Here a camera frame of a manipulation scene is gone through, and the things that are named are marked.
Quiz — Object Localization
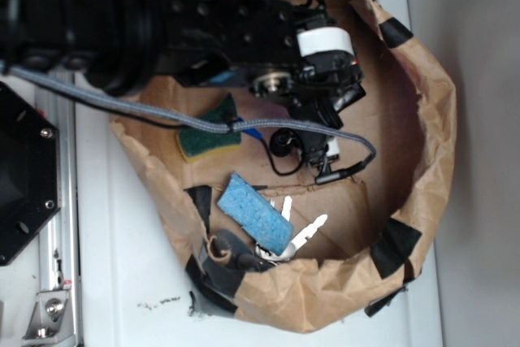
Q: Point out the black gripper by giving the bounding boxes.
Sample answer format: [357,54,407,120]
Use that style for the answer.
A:
[178,0,365,120]

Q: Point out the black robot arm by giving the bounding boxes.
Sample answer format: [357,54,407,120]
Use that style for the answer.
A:
[1,0,365,115]

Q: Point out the white tape roll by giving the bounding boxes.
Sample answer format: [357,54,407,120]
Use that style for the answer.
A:
[297,27,354,57]

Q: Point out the green and yellow sponge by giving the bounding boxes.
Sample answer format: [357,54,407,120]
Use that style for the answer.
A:
[176,93,242,163]

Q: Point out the blue sponge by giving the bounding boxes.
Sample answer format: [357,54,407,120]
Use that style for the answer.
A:
[217,172,293,255]

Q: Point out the brown paper bag bin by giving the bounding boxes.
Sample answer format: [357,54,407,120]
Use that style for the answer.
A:
[110,0,457,333]

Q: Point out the white plastic keys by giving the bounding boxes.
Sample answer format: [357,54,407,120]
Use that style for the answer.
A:
[254,214,328,262]

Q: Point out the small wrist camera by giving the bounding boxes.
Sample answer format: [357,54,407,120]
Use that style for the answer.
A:
[264,128,339,180]

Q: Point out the grey braided cable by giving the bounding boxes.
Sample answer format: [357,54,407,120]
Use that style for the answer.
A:
[0,62,377,173]

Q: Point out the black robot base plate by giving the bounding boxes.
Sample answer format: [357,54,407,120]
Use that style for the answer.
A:
[1,83,58,267]

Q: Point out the aluminium frame rail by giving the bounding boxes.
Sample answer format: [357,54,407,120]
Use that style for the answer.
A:
[35,87,84,346]

